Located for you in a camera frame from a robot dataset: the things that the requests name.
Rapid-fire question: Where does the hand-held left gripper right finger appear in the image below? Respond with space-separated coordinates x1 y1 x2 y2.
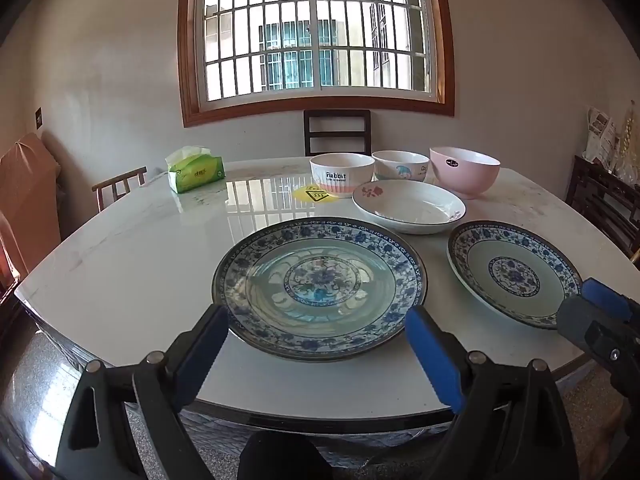
404 305 581 480

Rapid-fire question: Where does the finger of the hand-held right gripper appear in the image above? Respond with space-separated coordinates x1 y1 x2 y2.
580 277 634 322
556 295 640 378

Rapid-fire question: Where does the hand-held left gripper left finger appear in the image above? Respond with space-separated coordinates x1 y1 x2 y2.
54 304 231 480

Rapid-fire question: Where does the small blue floral plate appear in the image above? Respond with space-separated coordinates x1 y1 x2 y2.
447 220 584 330

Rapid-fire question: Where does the large blue floral plate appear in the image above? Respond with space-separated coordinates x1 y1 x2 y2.
211 216 429 362

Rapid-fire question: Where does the white bowl with cartoon print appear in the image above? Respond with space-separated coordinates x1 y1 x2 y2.
372 150 437 183

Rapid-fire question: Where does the dark carved wooden chair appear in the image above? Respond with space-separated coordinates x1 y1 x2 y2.
565 155 640 256

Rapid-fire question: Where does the bag of golden balls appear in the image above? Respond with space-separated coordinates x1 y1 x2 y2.
617 101 640 182

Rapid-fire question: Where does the white plate with red flower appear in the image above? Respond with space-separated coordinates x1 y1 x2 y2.
352 179 467 235

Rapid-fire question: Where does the newspaper bundle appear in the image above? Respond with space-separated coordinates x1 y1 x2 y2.
584 106 619 166

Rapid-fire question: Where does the green tissue pack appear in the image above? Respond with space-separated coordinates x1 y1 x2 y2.
165 146 226 194

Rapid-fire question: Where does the pink bowl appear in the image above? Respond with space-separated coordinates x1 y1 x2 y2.
429 146 501 199

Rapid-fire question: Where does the light wooden chair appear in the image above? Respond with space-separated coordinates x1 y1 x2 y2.
91 166 148 212

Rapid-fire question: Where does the yellow warning sticker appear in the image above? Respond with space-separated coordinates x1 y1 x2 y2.
291 185 341 204

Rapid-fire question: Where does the white bowl with black lettering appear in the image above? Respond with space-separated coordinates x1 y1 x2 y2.
309 153 376 199

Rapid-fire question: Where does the cardboard box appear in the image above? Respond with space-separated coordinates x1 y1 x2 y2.
0 132 62 281

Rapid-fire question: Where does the dark wooden slat-back chair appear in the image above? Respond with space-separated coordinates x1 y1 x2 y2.
303 109 372 157

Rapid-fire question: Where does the wood-framed barred window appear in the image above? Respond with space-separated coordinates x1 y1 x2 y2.
177 0 456 128

